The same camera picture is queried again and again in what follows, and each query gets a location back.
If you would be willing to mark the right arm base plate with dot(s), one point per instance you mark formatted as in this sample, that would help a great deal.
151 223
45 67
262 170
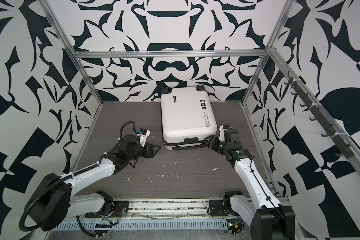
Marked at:
217 208

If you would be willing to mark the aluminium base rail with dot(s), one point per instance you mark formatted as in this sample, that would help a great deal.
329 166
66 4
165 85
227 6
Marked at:
168 208

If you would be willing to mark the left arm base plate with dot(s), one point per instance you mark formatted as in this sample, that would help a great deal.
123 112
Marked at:
114 208

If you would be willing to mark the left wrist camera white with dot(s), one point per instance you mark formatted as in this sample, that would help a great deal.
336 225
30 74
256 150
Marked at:
143 134

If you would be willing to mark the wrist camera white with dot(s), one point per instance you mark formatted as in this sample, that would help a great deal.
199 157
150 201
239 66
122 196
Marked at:
143 134
222 130

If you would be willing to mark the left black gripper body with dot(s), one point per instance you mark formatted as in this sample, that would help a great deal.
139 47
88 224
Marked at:
140 152

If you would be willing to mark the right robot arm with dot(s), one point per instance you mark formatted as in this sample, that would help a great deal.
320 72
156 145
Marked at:
263 213

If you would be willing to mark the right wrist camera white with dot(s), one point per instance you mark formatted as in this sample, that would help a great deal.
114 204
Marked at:
222 130

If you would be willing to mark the black suitcase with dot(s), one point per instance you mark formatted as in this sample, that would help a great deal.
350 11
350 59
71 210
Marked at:
187 117

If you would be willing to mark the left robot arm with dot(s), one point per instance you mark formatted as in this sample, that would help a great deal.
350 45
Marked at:
56 198

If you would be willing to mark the white slotted cable duct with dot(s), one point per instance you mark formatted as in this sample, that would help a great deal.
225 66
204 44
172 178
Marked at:
156 224

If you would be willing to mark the aluminium cage frame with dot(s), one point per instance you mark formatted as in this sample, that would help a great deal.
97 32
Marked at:
269 52

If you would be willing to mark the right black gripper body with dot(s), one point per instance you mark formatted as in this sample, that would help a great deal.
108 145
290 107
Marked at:
220 146

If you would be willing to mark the wall hook rack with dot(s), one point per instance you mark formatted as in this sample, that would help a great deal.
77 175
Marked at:
321 115

